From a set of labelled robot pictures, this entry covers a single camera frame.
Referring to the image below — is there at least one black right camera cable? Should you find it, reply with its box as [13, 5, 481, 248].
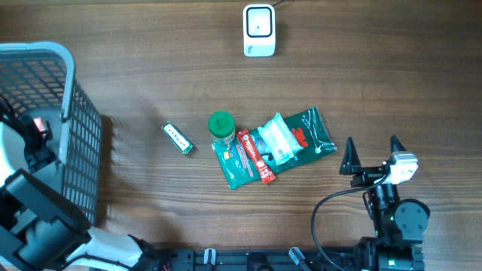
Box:
[310, 172, 391, 271]

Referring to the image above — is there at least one white barcode scanner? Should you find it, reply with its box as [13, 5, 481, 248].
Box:
[243, 4, 276, 57]

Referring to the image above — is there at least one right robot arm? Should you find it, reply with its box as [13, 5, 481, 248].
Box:
[339, 136, 430, 270]

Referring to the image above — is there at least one green lid jar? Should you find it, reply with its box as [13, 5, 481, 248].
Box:
[208, 111, 236, 145]

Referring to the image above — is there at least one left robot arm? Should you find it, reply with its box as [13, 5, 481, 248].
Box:
[1, 98, 158, 270]

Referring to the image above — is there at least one red coffee stick sachet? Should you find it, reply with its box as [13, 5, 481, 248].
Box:
[236, 129, 276, 184]

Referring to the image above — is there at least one small green white box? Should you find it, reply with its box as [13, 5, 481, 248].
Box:
[162, 121, 193, 155]

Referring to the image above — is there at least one green 3M gloves packet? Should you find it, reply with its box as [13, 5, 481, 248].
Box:
[212, 107, 337, 190]

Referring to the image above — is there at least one red tissue packet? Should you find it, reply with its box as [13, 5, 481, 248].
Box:
[33, 117, 47, 132]

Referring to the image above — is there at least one grey plastic shopping basket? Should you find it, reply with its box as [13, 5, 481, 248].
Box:
[1, 41, 102, 224]

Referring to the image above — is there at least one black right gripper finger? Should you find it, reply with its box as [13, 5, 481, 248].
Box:
[339, 137, 362, 175]
[390, 135, 406, 153]

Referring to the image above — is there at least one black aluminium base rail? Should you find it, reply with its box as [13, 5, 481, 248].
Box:
[146, 247, 368, 271]

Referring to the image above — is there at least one clear wet wipes packet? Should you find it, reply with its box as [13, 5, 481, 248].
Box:
[258, 113, 304, 166]

